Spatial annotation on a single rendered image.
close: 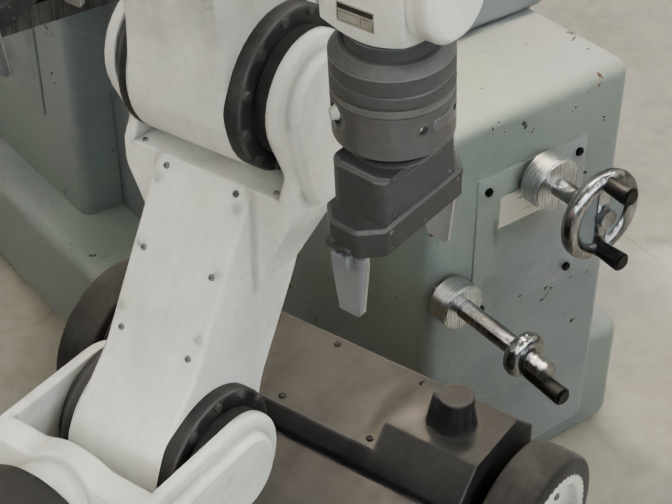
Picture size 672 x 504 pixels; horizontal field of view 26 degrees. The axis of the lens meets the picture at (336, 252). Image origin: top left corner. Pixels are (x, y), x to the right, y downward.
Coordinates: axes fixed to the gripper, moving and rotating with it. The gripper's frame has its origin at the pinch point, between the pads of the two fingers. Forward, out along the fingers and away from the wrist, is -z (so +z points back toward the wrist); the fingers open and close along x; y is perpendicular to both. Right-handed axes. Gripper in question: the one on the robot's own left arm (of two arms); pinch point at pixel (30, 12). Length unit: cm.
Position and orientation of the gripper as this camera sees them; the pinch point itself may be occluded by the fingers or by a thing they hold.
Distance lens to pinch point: 141.0
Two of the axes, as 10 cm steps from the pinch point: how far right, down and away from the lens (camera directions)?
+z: -1.1, -6.3, -7.7
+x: 5.6, -6.8, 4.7
